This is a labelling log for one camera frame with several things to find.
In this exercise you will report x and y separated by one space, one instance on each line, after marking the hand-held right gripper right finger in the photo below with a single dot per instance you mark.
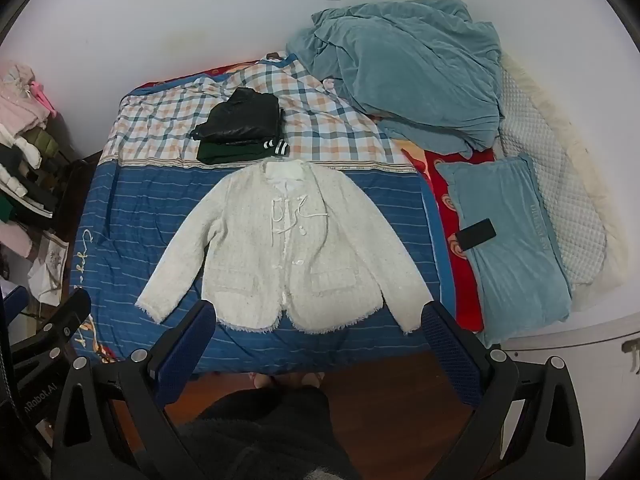
450 355

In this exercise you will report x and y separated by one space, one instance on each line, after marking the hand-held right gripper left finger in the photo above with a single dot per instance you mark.
181 352

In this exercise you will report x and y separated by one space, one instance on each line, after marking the white tweed jacket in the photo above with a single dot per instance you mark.
285 240

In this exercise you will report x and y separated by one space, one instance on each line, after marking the teal pillow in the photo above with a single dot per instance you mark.
515 255

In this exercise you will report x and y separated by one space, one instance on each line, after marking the white quilted mattress pad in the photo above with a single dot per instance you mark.
555 175

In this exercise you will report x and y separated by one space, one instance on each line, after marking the teal velvet blanket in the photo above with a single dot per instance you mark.
405 70

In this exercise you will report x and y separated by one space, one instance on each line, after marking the black phone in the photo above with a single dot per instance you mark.
476 234

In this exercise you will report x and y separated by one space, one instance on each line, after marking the red printed blanket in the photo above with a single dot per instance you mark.
450 220

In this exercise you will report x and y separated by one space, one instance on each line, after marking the blue striped bedsheet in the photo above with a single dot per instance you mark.
140 220

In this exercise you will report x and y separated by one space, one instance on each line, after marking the black leather jacket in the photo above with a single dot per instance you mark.
240 116

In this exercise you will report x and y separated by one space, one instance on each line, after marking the shelf of folded clothes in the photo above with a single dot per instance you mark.
25 160

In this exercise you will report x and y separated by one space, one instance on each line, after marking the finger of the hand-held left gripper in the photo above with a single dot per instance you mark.
67 317

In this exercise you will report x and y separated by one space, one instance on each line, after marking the dark green striped-cuff garment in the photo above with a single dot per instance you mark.
235 151

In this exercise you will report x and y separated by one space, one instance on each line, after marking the person's feet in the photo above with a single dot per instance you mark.
287 381

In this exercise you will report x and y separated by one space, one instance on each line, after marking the white printed bag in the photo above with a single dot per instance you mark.
47 270

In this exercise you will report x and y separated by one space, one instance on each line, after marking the cream fluffy blanket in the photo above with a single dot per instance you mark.
590 160

